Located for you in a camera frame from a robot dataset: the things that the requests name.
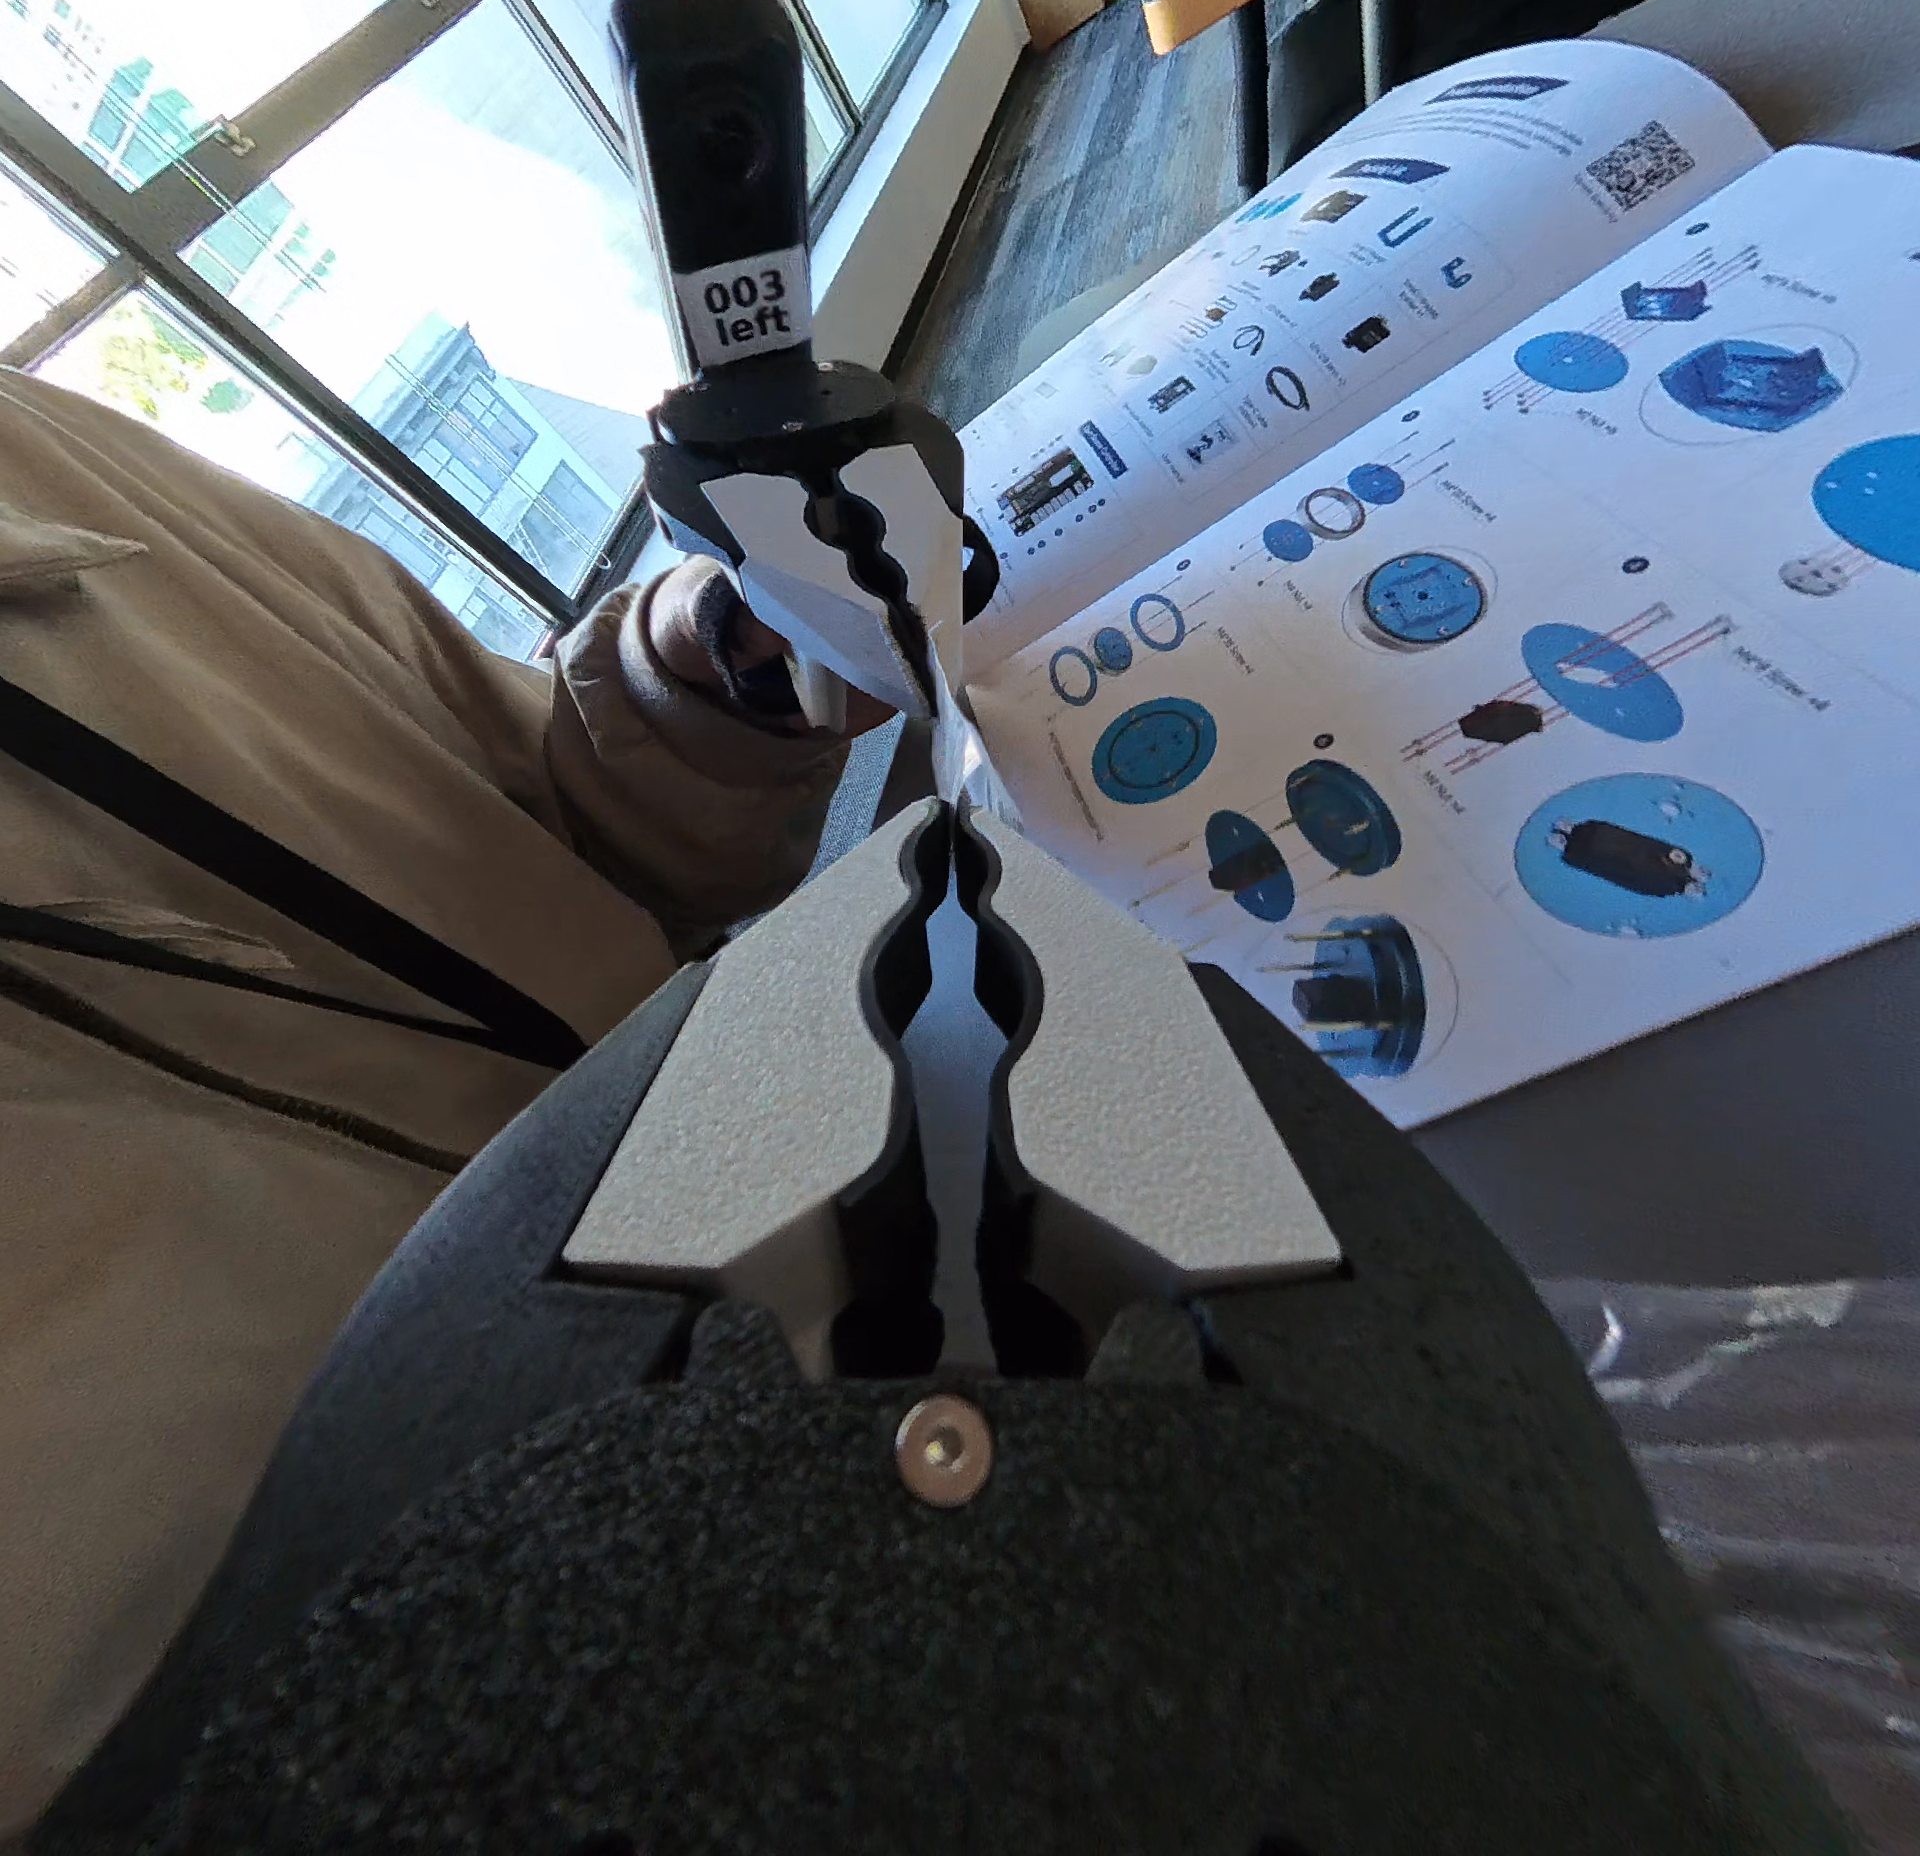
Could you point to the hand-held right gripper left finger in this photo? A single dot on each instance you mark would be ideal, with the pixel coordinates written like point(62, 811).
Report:
point(734, 1121)

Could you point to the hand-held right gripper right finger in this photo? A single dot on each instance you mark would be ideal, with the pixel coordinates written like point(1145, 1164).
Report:
point(1170, 1121)

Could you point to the person's left hand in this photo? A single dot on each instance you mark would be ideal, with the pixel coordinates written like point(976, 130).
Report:
point(704, 627)

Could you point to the clear plastic bag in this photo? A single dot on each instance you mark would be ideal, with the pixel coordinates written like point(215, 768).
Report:
point(1771, 1510)

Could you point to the assembly guide booklet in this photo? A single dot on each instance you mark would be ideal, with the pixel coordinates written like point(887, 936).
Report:
point(1501, 460)

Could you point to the person's left forearm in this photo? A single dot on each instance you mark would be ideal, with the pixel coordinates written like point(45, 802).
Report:
point(675, 791)

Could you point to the small labelled clear zip bag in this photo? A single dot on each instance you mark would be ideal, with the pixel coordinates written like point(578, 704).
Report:
point(961, 747)

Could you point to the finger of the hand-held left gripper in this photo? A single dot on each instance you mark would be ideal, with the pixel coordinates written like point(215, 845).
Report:
point(795, 567)
point(915, 536)

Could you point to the large glass window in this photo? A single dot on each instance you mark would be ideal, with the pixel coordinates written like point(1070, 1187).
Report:
point(374, 161)

